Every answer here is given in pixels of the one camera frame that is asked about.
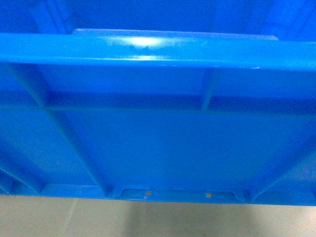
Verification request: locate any large blue plastic crate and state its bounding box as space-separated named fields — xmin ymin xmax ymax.
xmin=0 ymin=0 xmax=316 ymax=206

